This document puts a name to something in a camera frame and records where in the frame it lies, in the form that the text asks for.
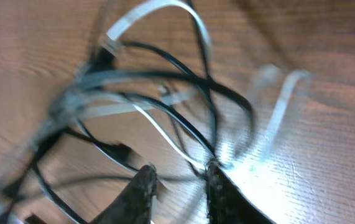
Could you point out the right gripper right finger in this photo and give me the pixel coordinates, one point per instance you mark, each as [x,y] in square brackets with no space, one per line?
[225,203]

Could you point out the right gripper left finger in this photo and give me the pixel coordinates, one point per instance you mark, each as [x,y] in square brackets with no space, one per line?
[134,204]

